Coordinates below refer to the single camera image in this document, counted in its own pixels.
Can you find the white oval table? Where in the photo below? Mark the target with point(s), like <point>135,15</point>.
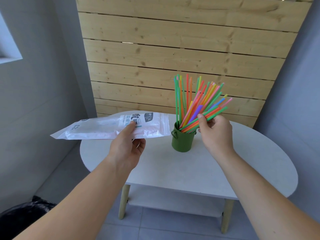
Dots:
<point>190,169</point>

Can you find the light wooden table leg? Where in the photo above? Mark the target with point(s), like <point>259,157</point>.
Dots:
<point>123,201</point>
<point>227,216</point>

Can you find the wooden slat panel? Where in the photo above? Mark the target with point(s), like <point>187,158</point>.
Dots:
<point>180,47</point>

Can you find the person's right hand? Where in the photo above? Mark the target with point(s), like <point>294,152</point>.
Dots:
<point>218,137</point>

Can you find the person's right forearm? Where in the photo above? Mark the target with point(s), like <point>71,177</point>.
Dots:
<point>265,197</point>

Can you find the black rubbish bag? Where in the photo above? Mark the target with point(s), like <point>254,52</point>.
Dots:
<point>22,217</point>

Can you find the white window recess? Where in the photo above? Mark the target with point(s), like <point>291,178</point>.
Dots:
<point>7,44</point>

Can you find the green metal bucket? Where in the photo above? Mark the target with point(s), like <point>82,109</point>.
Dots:
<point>182,142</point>

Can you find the person's right thumb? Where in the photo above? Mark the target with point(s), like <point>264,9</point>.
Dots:
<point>202,123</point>

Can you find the clear plastic straw packaging bag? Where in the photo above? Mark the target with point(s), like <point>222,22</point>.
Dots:
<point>100,128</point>

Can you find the person's left hand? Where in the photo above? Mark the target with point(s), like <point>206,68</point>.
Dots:
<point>123,152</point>

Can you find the bunch of colourful drinking straws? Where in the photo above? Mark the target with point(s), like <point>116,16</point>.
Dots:
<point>178,102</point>
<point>208,102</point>

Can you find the white table lower shelf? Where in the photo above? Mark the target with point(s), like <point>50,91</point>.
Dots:
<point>175,199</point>

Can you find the person's left forearm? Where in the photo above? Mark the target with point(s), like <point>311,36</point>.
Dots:
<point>82,204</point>

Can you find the person's left thumb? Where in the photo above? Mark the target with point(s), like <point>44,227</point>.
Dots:
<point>128,129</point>

